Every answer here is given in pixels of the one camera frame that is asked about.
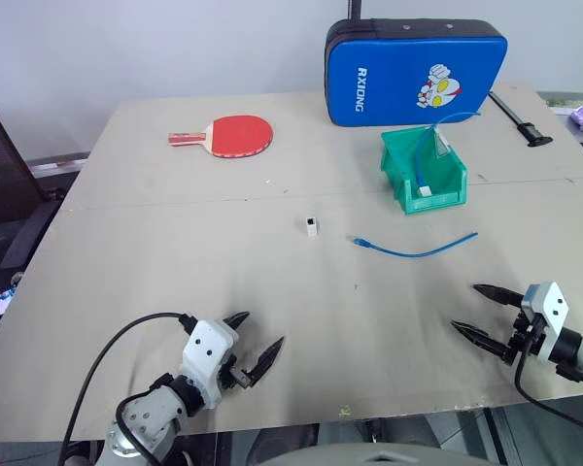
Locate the blue RXIONG kick pad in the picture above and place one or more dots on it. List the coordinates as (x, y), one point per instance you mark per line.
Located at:
(398, 77)

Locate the blue white packet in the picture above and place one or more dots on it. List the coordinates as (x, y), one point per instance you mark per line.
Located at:
(4, 301)

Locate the dark rounded shape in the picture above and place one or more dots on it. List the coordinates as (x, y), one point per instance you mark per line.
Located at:
(282, 444)

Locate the black office chair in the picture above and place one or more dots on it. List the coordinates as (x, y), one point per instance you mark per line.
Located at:
(5, 170)

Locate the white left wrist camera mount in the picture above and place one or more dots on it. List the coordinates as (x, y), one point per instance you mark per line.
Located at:
(206, 342)

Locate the black bar clamp tool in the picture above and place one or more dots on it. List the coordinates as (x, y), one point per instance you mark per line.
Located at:
(520, 123)

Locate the grey rounded robot body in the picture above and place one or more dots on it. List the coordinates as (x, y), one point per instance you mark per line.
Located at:
(384, 456)

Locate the silver metal rail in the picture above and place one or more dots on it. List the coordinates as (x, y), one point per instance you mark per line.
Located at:
(58, 164)

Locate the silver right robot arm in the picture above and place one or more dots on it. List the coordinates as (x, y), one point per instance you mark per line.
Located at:
(580, 352)

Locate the small white connector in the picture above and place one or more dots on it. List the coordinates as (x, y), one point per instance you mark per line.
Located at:
(311, 228)

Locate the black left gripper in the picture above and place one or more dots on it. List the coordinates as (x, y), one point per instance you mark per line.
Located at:
(233, 375)

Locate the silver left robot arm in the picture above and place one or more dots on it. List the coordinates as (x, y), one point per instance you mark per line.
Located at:
(150, 422)

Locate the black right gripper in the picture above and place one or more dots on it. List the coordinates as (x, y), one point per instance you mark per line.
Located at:
(521, 335)

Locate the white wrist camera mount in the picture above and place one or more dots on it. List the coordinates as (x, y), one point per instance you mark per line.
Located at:
(546, 303)
(206, 342)

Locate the red table tennis paddle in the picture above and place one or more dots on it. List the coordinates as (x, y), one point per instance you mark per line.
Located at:
(240, 136)

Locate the green plastic storage bin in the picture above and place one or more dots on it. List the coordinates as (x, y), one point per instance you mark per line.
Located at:
(435, 204)

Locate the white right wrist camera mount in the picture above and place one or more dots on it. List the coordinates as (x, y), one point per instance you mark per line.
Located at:
(546, 303)

